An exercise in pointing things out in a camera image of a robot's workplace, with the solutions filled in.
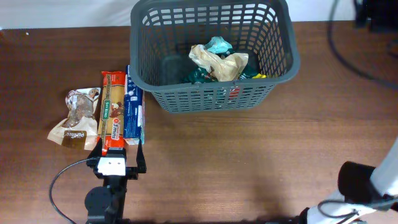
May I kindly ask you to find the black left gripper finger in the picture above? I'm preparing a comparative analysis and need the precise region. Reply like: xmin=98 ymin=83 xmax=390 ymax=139
xmin=86 ymin=139 xmax=102 ymax=166
xmin=136 ymin=140 xmax=147 ymax=174

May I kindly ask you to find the beige granola pouch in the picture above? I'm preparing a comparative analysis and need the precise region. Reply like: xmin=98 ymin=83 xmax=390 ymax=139
xmin=47 ymin=88 xmax=101 ymax=151

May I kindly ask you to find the San Remo spaghetti pack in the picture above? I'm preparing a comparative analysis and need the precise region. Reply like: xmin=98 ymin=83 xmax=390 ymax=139
xmin=98 ymin=71 xmax=126 ymax=156

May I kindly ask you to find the blue tissue pack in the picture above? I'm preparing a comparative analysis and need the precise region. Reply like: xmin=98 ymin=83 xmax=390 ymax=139
xmin=123 ymin=65 xmax=145 ymax=146

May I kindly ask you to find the green Nescafe coffee bag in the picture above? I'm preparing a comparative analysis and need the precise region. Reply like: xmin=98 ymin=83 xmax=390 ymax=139
xmin=183 ymin=50 xmax=267 ymax=84

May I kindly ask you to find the beige paper pouch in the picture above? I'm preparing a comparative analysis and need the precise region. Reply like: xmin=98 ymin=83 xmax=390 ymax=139
xmin=188 ymin=45 xmax=249 ymax=82

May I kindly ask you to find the small mint green packet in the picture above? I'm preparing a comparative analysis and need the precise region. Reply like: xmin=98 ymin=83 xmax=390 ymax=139
xmin=205 ymin=36 xmax=233 ymax=54

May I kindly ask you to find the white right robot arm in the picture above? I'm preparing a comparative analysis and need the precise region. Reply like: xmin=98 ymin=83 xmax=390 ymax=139
xmin=291 ymin=0 xmax=397 ymax=224

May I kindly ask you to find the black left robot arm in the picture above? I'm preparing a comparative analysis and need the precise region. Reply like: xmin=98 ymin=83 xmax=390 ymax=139
xmin=85 ymin=140 xmax=147 ymax=224

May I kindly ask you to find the grey plastic basket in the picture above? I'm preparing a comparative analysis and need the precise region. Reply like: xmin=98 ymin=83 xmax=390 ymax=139
xmin=129 ymin=0 xmax=300 ymax=113

